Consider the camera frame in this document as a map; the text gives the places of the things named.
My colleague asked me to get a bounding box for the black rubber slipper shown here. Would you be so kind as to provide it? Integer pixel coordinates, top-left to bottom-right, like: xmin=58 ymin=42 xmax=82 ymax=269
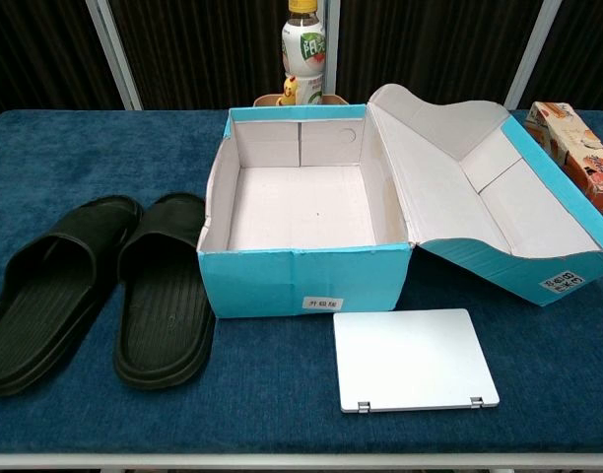
xmin=112 ymin=191 xmax=217 ymax=390
xmin=0 ymin=194 xmax=144 ymax=398

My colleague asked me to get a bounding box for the light blue shoe box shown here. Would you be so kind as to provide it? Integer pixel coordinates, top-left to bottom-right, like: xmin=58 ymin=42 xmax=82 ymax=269
xmin=196 ymin=83 xmax=603 ymax=320

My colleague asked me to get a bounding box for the tan wooden container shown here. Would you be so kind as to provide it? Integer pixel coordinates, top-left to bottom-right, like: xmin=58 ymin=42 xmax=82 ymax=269
xmin=252 ymin=91 xmax=350 ymax=107

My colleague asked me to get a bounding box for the yellow chick toy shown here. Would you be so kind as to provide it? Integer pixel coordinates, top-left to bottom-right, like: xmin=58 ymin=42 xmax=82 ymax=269
xmin=275 ymin=74 xmax=302 ymax=107

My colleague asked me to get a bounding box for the dark blue table cloth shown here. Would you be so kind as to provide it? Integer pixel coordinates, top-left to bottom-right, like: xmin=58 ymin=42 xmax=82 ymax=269
xmin=0 ymin=108 xmax=603 ymax=455

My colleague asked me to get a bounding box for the yellow capped drink bottle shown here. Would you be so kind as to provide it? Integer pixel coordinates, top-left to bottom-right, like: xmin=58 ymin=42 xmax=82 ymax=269
xmin=280 ymin=0 xmax=328 ymax=105

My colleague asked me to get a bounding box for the dark brown curtain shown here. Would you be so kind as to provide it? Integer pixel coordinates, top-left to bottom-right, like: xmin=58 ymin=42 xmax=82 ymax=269
xmin=0 ymin=0 xmax=603 ymax=112

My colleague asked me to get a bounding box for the orange snack carton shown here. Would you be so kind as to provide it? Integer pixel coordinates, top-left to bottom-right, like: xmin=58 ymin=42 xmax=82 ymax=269
xmin=523 ymin=101 xmax=603 ymax=228

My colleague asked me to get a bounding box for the white metal frame post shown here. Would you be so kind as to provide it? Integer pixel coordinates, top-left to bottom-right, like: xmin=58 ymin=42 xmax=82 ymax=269
xmin=504 ymin=0 xmax=563 ymax=110
xmin=323 ymin=0 xmax=341 ymax=96
xmin=84 ymin=0 xmax=144 ymax=111

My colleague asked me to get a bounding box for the white table edge rail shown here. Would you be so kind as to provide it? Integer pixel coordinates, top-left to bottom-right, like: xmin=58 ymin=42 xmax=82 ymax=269
xmin=0 ymin=451 xmax=603 ymax=470

